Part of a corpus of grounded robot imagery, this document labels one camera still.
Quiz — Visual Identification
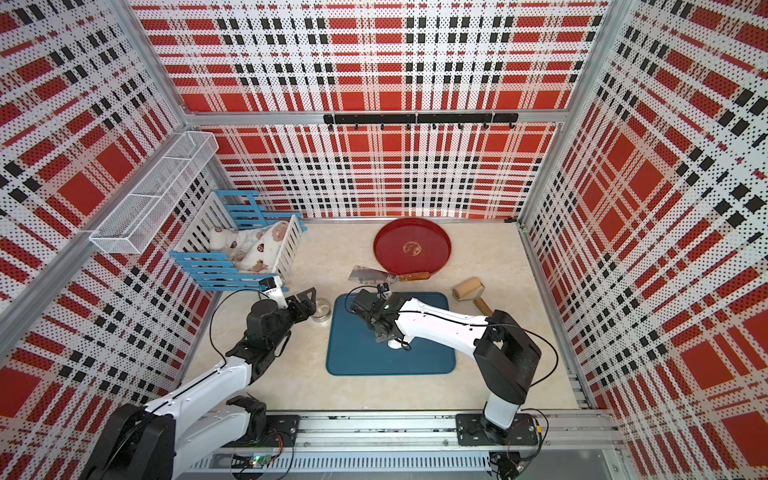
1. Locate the small glass bowl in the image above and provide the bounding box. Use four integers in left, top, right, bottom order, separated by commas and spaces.
311, 299, 333, 323

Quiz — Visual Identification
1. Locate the knife with wooden handle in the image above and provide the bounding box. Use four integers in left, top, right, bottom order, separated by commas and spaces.
348, 265, 431, 285

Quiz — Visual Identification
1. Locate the teal plastic tray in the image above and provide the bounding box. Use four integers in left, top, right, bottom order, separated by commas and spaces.
326, 294, 456, 376

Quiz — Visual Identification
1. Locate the wooden rolling pin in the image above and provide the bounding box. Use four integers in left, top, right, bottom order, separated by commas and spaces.
452, 277, 493, 317

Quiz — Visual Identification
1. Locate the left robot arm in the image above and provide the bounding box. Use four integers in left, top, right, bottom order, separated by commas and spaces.
80, 288, 317, 479

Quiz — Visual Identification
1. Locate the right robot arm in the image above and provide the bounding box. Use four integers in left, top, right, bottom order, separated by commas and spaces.
347, 290, 542, 431

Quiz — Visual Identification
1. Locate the doll in patterned cloth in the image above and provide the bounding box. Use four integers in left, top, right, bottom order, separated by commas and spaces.
209, 221, 289, 274

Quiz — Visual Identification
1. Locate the blue white toy crib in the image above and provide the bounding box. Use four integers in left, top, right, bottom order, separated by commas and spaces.
170, 190, 306, 291

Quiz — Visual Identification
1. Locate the red round plate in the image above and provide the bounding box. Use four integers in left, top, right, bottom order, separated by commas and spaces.
373, 218, 452, 275

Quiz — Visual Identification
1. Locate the small green circuit board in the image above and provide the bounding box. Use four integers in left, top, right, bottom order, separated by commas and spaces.
231, 454, 273, 470

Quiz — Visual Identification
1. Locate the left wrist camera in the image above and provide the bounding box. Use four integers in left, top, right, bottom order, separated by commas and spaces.
261, 275, 287, 309

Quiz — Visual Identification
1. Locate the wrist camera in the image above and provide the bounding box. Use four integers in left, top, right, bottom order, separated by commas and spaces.
376, 283, 392, 299
261, 275, 287, 309

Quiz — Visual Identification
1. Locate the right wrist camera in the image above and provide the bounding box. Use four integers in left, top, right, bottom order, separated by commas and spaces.
376, 283, 392, 299

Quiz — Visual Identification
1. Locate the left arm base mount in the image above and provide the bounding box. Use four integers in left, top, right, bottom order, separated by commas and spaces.
224, 414, 301, 448

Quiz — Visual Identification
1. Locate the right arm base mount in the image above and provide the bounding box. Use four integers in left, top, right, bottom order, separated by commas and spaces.
455, 413, 539, 447

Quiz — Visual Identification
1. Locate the white wire mesh basket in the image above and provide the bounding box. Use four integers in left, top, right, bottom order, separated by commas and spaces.
89, 131, 218, 254

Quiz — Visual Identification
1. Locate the black hook rail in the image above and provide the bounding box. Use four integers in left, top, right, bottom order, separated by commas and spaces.
323, 112, 520, 128

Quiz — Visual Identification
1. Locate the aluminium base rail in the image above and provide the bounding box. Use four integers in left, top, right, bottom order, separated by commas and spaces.
182, 409, 635, 479

